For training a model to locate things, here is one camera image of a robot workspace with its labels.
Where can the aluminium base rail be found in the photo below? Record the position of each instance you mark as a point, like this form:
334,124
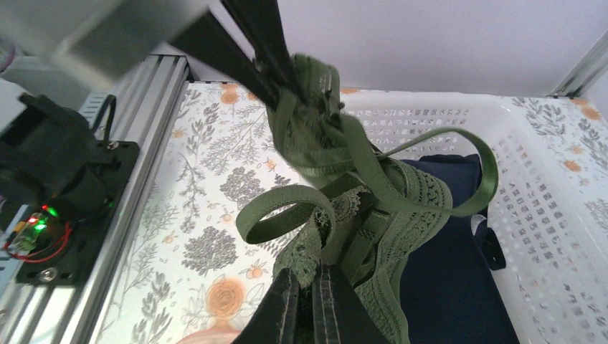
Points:
73,185

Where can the pink floral mesh laundry bag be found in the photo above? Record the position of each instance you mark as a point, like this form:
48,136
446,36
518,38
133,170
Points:
211,336

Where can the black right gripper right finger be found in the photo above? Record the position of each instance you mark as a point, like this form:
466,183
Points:
338,315

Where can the white plastic laundry basket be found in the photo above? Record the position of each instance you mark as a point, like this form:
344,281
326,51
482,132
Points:
550,212

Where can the navy blue bra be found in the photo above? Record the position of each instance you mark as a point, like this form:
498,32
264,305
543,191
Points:
447,290

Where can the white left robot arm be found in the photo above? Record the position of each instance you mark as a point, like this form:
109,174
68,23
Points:
50,157

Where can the green lace bra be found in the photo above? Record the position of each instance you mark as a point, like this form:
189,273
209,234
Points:
360,209

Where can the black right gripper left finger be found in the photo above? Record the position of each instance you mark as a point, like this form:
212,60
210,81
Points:
276,317

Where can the floral patterned tablecloth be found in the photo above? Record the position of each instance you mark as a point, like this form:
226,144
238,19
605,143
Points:
187,269

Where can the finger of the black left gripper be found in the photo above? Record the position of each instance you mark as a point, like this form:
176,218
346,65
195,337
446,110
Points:
209,42
261,24

